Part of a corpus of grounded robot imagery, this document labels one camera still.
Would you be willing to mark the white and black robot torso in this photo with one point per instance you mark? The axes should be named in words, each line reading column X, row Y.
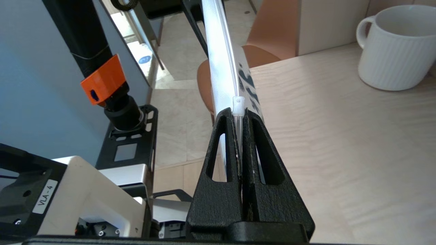
column 85, row 190

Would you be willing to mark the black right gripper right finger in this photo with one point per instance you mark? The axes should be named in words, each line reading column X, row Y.
column 276, row 204

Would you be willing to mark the black cylindrical torso joint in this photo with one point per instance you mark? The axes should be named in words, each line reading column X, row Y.
column 124, row 114

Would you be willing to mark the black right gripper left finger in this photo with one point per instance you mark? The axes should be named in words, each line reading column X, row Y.
column 214, row 204

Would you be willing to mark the white ribbed ceramic mug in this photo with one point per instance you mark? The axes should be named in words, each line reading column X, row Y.
column 395, row 58

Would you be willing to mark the black metal background stand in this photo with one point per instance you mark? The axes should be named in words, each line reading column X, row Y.
column 163, row 8

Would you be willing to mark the pink plastic chair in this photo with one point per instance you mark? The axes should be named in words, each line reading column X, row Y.
column 272, row 30

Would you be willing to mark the orange plastic cover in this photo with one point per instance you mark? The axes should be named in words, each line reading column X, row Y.
column 102, row 80

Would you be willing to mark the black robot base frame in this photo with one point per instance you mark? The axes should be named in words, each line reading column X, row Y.
column 150, row 136

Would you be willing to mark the white floral zipper pouch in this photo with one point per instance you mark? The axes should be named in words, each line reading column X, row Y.
column 221, row 51

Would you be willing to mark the black torso column tube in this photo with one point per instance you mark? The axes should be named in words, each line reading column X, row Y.
column 78, row 34

